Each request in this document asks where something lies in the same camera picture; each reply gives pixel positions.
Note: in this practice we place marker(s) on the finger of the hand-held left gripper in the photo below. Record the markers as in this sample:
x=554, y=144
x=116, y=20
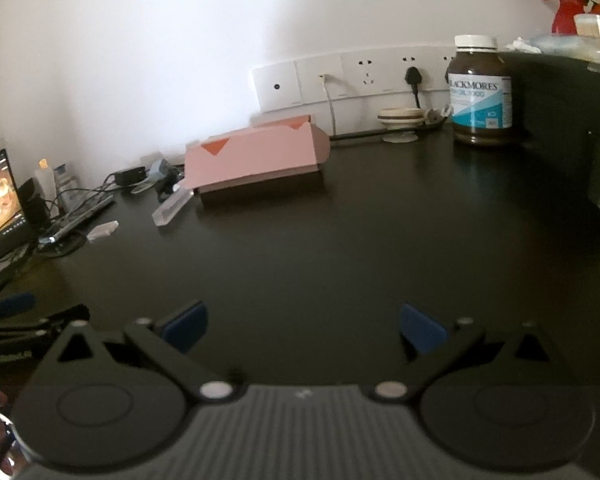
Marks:
x=10, y=306
x=35, y=330

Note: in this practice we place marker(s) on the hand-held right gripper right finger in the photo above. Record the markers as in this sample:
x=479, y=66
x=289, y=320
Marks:
x=422, y=330

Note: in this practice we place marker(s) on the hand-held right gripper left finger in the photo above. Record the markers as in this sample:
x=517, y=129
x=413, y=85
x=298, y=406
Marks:
x=185, y=327

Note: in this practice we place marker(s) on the small clear bottle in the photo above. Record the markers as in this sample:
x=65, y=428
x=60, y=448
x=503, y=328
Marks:
x=172, y=208

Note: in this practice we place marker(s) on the clear plastic case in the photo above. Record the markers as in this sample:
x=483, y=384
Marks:
x=103, y=230

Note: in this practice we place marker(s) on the pink cardboard box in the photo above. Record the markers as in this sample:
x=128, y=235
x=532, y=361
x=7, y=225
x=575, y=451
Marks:
x=260, y=160

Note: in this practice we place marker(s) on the black desktop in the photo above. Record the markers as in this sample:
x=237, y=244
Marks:
x=330, y=260

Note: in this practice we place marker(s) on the monitor screen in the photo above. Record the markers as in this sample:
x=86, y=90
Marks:
x=0, y=205

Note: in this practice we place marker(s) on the black speaker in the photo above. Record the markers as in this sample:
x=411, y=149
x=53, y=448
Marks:
x=34, y=205

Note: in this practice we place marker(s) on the black smartphone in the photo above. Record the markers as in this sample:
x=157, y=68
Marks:
x=80, y=217

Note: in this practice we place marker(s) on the white bottle with orange cap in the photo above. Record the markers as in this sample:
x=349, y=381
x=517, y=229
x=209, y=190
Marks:
x=45, y=185

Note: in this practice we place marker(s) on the clear bottle with blue cap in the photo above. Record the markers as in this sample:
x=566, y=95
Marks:
x=67, y=185

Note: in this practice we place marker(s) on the blue charger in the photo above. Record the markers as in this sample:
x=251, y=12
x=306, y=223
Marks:
x=157, y=170

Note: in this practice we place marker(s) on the black power adapter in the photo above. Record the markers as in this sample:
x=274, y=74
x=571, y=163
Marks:
x=129, y=176

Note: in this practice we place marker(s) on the brown supplement bottle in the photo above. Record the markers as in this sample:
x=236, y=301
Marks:
x=480, y=105

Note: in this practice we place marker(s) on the black storage box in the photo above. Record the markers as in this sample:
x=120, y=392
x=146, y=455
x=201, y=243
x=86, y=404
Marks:
x=555, y=125

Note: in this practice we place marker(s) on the black power plug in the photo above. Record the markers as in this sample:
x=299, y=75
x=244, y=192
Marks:
x=414, y=77

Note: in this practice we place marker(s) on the white crumpled tissue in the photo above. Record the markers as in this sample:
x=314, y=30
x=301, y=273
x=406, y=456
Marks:
x=522, y=46

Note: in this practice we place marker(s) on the red vase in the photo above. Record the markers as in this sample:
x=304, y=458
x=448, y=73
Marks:
x=567, y=12

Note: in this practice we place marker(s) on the cotton swab container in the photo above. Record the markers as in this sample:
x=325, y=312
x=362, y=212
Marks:
x=597, y=25

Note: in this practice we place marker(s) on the white wall socket panel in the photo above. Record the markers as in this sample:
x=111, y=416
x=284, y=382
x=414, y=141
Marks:
x=280, y=82

